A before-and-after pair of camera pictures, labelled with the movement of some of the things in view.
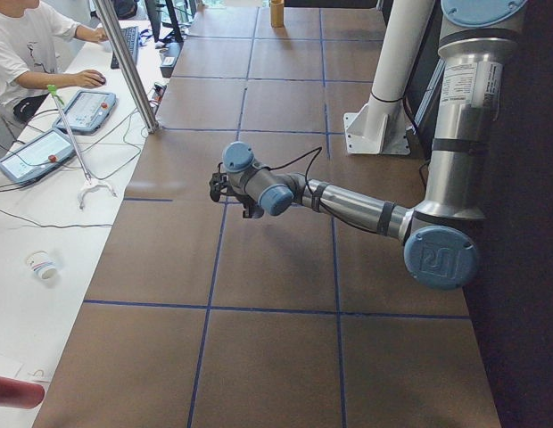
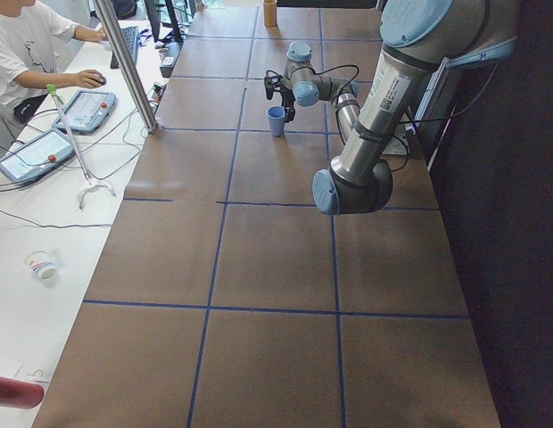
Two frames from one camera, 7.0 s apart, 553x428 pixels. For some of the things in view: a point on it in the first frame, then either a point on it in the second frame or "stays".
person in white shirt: [28, 41] stays
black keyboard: [131, 36] stays
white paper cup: [42, 264] stays
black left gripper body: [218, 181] → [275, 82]
